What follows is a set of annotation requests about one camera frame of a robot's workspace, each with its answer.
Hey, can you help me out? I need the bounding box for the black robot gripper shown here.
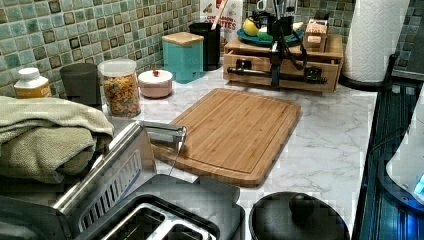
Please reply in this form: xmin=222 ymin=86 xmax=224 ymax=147
xmin=269 ymin=40 xmax=283 ymax=87

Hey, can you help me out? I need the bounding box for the bamboo wooden drawer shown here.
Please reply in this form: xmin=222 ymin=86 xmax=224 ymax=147
xmin=223 ymin=50 xmax=340 ymax=92

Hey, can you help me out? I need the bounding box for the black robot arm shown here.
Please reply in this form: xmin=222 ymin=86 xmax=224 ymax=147
xmin=256 ymin=0 xmax=307 ymax=87

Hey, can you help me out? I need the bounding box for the bamboo drawer organizer cabinet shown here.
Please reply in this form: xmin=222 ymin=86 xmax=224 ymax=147
xmin=223 ymin=34 xmax=344 ymax=92

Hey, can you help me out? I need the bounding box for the teal blue plate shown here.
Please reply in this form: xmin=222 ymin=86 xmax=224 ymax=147
xmin=237 ymin=29 xmax=297 ymax=47

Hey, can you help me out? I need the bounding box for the small wooden tray box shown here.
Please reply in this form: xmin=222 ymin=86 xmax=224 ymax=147
xmin=303 ymin=19 xmax=329 ymax=52

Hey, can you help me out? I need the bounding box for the cinnamon cereal box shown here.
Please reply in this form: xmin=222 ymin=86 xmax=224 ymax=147
xmin=200 ymin=0 xmax=244 ymax=46

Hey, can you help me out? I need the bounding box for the black utensil holder cup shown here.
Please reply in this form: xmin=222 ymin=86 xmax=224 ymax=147
xmin=189 ymin=22 xmax=221 ymax=71

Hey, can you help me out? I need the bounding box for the teal canister with bamboo lid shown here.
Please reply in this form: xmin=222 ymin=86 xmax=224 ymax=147
xmin=162 ymin=32 xmax=204 ymax=84

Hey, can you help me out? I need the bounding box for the large bamboo cutting board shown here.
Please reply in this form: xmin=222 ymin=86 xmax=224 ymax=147
xmin=154 ymin=88 xmax=301 ymax=187

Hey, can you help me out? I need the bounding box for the white paper towel roll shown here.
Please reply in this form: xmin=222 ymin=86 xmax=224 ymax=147
xmin=343 ymin=0 xmax=410 ymax=83

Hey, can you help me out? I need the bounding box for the black paper towel holder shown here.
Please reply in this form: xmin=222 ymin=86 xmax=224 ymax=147
xmin=338 ymin=54 xmax=398 ymax=92

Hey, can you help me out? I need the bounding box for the pink ceramic bowl with lid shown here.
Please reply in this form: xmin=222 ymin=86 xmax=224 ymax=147
xmin=138 ymin=70 xmax=173 ymax=98

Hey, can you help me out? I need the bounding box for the clear jar of colourful cereal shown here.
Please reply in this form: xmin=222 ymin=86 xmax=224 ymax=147
xmin=98 ymin=59 xmax=141 ymax=118

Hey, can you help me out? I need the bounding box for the black coffee grinder with lid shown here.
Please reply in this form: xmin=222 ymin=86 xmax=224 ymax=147
xmin=249 ymin=192 xmax=350 ymax=240

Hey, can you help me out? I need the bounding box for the dark grey cylindrical canister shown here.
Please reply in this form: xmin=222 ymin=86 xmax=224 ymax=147
xmin=60 ymin=63 xmax=102 ymax=110

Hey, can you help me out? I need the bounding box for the black silver toaster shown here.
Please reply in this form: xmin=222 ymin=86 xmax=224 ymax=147
xmin=66 ymin=174 xmax=245 ymax=240

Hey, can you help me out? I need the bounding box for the white lidded supplement bottle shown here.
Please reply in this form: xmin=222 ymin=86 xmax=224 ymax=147
xmin=14 ymin=67 xmax=52 ymax=99

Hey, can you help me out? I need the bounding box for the green folded towel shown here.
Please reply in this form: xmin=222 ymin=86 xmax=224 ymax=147
xmin=1 ymin=96 xmax=114 ymax=184

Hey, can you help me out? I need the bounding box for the wooden utensil handle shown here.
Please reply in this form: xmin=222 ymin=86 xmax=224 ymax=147
xmin=211 ymin=0 xmax=228 ymax=31

